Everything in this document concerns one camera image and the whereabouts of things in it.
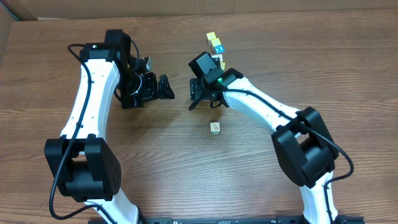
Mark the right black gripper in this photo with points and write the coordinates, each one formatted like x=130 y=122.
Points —
x=198 y=92

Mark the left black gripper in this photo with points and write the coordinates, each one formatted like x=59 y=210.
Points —
x=150 y=93

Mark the green sided wooden block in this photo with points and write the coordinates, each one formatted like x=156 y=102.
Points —
x=215 y=128

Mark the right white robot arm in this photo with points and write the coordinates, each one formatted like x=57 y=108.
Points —
x=302 y=143

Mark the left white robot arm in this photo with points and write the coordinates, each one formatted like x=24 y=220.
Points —
x=83 y=165

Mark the yellow O wooden block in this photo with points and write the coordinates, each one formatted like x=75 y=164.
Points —
x=223 y=65

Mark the plain engraved wooden block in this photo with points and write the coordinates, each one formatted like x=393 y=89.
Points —
x=218 y=56

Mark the blue X wooden block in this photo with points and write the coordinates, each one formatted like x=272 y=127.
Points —
x=219 y=49

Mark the yellow top wooden block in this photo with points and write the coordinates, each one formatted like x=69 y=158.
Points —
x=210 y=36

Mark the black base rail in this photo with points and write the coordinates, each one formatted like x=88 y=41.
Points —
x=341 y=219

